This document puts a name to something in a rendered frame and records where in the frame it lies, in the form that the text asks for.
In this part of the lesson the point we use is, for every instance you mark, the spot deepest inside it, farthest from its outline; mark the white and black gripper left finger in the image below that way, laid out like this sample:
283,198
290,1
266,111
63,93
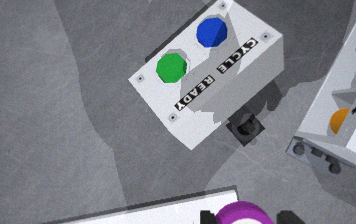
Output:
206,217

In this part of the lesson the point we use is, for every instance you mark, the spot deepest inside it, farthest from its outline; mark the white control panel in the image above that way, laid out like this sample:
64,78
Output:
209,71

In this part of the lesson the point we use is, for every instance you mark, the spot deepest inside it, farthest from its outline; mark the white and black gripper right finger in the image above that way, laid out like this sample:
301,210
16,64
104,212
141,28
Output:
288,217

